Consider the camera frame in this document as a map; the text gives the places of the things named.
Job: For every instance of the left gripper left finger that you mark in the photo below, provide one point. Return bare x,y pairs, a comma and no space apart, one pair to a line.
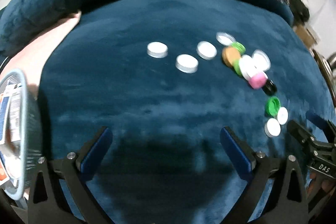
47,202

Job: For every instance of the green upturned bottle cap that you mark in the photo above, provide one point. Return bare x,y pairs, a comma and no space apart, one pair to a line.
272,106

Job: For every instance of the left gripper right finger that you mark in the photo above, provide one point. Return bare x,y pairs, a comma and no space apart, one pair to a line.
287,202

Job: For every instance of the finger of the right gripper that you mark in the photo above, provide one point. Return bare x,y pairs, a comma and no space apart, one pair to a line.
330,131
299,133

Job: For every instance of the black bottle cap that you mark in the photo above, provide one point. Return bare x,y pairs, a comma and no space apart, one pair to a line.
269,88

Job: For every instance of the white upturned bottle cap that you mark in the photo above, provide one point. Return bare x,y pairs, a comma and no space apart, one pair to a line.
225,38

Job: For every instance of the pink bottle cap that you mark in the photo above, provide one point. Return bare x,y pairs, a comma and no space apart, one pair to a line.
258,81

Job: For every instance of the brown bottle cap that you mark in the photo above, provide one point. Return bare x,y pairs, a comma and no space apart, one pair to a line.
230,55

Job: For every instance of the pink bed sheet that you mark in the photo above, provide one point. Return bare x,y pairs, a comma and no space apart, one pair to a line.
33,57

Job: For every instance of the light blue round basket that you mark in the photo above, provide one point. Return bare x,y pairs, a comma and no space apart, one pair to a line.
21,134

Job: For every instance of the brown cardboard box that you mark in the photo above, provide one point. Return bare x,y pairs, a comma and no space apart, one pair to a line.
308,36

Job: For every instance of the person's right hand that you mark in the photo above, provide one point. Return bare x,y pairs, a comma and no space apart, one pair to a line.
317,182

